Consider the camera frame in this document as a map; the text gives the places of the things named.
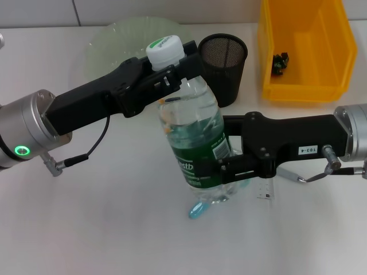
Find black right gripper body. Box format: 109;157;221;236
242;112;352;178

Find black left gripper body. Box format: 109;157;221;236
45;57;161;135

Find clear green-label water bottle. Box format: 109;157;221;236
145;34;245;205

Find blue scissors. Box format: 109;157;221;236
188;179;251;221

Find black mesh pen holder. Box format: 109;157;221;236
197;33;248;108

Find transparent plastic ruler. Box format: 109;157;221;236
254;178;275;201

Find silver ballpoint pen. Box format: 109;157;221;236
276;167;305;183

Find green glass fruit plate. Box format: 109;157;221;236
85;16;196;81

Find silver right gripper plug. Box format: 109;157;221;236
321;144;342;169

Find yellow plastic bin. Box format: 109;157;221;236
257;0;358;103

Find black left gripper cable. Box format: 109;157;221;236
42;114;111;177

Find grey right gripper cable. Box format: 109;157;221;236
298;164;367;184

